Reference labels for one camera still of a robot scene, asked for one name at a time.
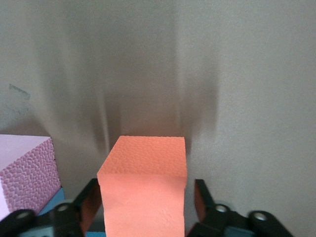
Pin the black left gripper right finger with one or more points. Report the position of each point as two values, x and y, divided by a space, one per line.
217 222

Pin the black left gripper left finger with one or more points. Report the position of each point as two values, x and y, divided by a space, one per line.
64 219

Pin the blue foam cube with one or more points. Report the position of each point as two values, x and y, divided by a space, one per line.
53 201
95 234

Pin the pink foam cube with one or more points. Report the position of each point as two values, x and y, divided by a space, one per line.
29 172

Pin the orange foam cube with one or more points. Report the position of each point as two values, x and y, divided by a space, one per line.
143 185

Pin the brown table mat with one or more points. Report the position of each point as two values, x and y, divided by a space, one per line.
222 74

